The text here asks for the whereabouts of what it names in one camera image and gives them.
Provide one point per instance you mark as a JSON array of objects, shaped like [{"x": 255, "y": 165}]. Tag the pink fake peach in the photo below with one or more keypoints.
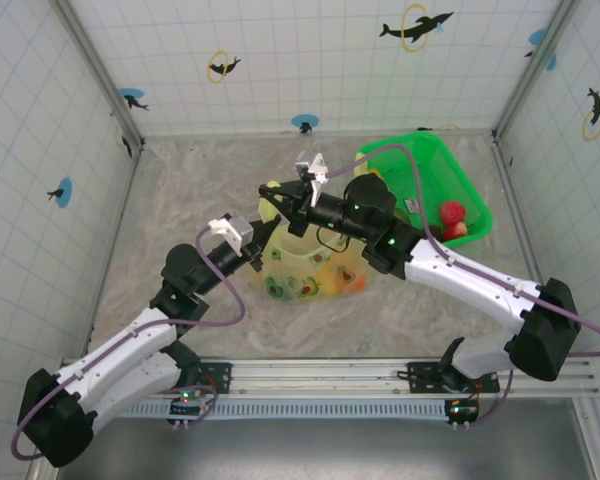
[{"x": 452, "y": 211}]

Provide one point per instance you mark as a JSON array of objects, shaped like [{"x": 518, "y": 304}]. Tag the blue shark wall sticker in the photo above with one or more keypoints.
[{"x": 130, "y": 97}]

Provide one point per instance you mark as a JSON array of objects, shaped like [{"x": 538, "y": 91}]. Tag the green fake avocado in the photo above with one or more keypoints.
[{"x": 404, "y": 219}]

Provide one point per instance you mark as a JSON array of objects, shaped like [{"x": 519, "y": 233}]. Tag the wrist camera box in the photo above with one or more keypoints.
[
  {"x": 314, "y": 172},
  {"x": 230, "y": 232}
]

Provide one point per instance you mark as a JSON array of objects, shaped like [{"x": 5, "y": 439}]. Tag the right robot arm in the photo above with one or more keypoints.
[{"x": 470, "y": 282}]

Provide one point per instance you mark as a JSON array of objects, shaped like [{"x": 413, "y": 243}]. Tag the green plastic basket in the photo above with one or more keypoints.
[{"x": 455, "y": 170}]

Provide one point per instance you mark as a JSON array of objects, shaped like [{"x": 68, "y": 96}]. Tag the red fake apple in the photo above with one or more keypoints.
[{"x": 456, "y": 231}]

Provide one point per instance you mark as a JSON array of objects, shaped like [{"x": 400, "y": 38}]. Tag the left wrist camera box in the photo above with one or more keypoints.
[{"x": 230, "y": 232}]

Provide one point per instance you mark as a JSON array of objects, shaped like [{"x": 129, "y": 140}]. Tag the blue seal wall sticker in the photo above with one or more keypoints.
[{"x": 60, "y": 192}]

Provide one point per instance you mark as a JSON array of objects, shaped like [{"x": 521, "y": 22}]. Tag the yellow fake banana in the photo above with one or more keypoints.
[{"x": 372, "y": 173}]

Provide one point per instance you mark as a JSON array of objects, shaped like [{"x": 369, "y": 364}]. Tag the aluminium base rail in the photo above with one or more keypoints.
[{"x": 330, "y": 375}]

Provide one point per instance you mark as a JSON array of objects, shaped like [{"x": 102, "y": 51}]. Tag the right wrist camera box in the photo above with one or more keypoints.
[{"x": 314, "y": 172}]

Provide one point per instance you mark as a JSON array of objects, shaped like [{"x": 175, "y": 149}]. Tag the yellow avocado print plastic bag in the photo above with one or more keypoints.
[{"x": 290, "y": 260}]

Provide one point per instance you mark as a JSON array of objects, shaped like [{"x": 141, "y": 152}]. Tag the blue corner wall sticker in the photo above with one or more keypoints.
[{"x": 537, "y": 36}]

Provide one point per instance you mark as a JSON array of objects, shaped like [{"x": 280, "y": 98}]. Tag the aluminium frame post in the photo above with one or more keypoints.
[
  {"x": 519, "y": 100},
  {"x": 100, "y": 70}
]

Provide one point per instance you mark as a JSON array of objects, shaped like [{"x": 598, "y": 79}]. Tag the blue penguin wall sticker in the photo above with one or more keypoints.
[{"x": 305, "y": 122}]

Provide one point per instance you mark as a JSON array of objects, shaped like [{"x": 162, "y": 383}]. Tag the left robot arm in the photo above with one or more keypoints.
[{"x": 120, "y": 345}]

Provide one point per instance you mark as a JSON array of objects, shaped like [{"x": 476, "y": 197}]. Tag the aluminium side rail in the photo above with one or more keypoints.
[
  {"x": 522, "y": 220},
  {"x": 121, "y": 220}
]

